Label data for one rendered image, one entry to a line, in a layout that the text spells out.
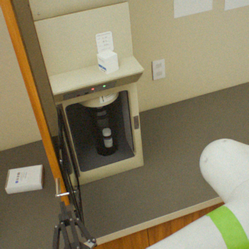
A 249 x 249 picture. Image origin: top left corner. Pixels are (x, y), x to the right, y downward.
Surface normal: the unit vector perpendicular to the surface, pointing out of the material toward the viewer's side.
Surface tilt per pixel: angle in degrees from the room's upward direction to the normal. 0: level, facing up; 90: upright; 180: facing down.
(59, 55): 90
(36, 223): 0
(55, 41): 90
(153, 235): 90
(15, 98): 90
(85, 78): 0
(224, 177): 52
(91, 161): 0
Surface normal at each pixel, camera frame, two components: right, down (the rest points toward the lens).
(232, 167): -0.34, -0.59
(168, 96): 0.32, 0.56
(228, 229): -0.15, -0.51
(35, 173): -0.10, -0.79
